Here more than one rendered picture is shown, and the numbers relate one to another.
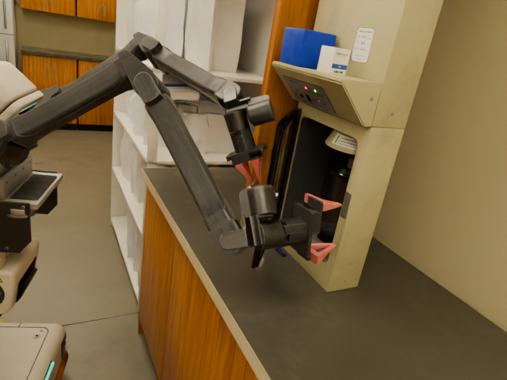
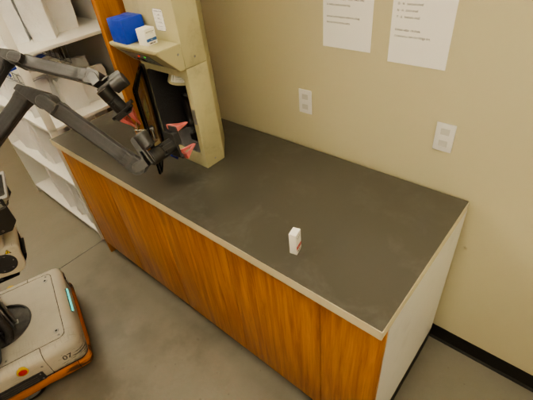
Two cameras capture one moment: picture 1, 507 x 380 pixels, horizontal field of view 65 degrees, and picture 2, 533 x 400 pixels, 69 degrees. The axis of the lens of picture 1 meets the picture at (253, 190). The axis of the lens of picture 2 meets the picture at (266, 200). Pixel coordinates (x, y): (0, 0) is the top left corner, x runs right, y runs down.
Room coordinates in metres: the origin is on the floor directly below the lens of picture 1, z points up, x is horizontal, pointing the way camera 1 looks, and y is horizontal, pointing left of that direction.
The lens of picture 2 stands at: (-0.61, -0.07, 1.93)
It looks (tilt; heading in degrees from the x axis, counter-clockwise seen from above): 39 degrees down; 344
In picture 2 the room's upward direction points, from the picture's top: 7 degrees counter-clockwise
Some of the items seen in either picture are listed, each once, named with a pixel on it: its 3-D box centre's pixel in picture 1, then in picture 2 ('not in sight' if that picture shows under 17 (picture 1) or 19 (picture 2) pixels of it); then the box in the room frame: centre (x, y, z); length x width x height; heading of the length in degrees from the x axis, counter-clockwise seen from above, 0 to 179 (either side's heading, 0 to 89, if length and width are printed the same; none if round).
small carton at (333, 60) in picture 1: (333, 60); (146, 36); (1.01, -0.14, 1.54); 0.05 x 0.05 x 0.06; 34
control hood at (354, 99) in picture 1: (318, 90); (146, 55); (1.05, -0.12, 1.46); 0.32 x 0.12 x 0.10; 30
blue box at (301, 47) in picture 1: (307, 48); (127, 28); (1.12, -0.08, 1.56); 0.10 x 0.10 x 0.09; 30
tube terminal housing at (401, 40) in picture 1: (358, 143); (188, 73); (1.14, -0.28, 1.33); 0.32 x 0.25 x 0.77; 30
